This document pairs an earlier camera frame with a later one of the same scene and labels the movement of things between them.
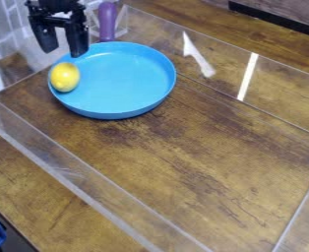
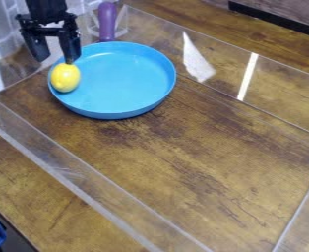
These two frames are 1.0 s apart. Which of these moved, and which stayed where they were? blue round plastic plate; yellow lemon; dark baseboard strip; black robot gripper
Moved: black robot gripper
Stayed: blue round plastic plate; yellow lemon; dark baseboard strip
